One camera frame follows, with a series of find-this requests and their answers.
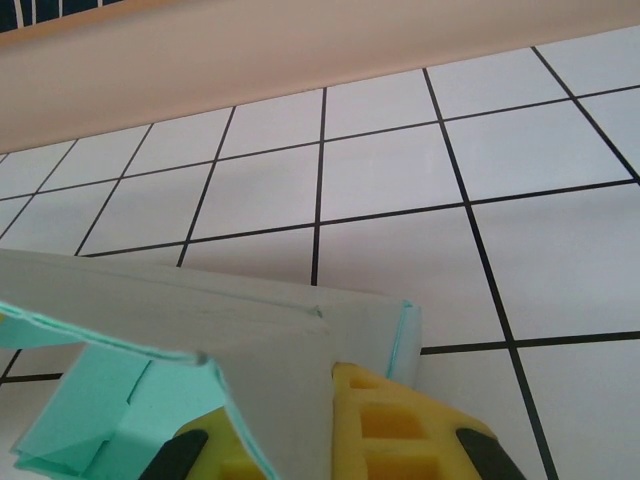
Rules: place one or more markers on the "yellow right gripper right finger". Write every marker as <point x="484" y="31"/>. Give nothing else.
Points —
<point x="380" y="430"/>

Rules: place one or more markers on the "light teal paper box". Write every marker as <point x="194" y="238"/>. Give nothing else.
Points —
<point x="150" y="310"/>

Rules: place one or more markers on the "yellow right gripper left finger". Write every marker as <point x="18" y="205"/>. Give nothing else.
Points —
<point x="225" y="455"/>

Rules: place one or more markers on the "wall panel with leaf outlines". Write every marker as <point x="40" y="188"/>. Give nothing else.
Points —
<point x="100" y="7"/>

